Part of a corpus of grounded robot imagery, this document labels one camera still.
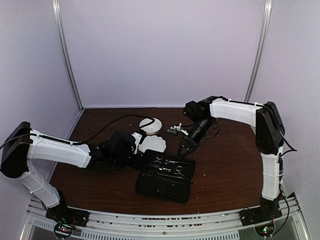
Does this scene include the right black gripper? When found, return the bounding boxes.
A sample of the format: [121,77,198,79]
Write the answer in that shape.
[176,117,214,160]

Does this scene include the silver thinning scissors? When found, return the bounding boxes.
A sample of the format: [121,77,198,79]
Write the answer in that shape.
[147,164,187,179]

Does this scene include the black zippered tool case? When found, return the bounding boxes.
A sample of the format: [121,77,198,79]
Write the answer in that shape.
[135,150,196,204]

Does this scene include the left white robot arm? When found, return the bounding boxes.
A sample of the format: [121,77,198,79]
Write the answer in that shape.
[0,121,146,222]

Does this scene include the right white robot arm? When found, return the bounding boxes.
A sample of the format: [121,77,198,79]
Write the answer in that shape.
[177,96,288,221]

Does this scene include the scalloped white bowl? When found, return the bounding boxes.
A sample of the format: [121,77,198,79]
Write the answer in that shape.
[138,135,167,153]

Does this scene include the round white bowl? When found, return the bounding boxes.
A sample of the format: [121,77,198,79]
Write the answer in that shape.
[139,118,162,136]

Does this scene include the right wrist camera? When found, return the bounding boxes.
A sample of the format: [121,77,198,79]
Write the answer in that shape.
[165,122,189,136]

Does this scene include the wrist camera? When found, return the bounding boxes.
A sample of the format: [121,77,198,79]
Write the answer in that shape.
[165,122,189,136]
[131,132,147,155]

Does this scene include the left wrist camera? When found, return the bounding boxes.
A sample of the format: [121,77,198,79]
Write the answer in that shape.
[131,132,147,155]

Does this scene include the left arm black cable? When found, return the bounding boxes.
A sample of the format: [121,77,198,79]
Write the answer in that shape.
[69,114,157,146]

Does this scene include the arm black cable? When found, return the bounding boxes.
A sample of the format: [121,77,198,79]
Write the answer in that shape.
[69,114,157,146]
[269,104,298,226]

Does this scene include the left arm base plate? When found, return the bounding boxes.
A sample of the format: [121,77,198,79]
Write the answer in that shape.
[45,208,90,227]

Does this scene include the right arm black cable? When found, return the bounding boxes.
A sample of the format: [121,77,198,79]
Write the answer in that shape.
[269,104,298,226]

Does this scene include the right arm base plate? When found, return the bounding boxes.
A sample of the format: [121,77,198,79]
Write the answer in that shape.
[239,206,283,226]

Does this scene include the right aluminium corner post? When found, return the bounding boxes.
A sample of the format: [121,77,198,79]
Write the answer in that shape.
[244,0,273,103]

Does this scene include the aluminium corner post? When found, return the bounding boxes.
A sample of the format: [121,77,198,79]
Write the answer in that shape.
[52,0,84,112]
[244,0,273,103]

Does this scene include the aluminium front rail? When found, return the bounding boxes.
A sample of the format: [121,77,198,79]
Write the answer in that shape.
[18,197,311,240]

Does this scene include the left aluminium corner post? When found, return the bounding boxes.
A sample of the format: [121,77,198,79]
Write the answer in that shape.
[52,0,84,112]

